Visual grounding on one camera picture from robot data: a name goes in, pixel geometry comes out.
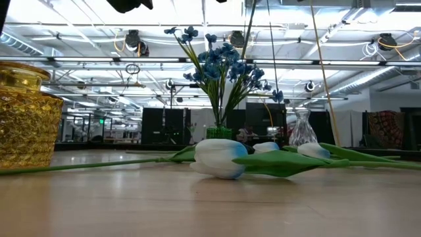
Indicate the yellow textured glass vase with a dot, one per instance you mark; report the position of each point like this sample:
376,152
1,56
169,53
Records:
29,125

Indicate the clear glass vase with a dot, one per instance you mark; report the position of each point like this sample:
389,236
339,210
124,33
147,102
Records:
302,131

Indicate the silver ventilation duct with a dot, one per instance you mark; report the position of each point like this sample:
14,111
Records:
371,77
23,44

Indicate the black partition panel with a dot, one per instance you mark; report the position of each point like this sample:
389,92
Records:
260,115
411,128
320,126
154,125

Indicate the white hanging cloth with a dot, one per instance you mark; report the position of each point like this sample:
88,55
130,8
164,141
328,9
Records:
345,128
202,125

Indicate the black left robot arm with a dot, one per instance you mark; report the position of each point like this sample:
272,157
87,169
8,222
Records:
3,13

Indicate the person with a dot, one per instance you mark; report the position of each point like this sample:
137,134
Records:
245,133

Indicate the blue artificial flower bunch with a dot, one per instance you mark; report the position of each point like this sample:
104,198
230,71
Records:
212,70
241,69

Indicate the green textured glass vase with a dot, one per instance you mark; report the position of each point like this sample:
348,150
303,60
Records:
218,133

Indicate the red patterned tapestry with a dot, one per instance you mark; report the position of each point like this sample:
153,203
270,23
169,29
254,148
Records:
386,128

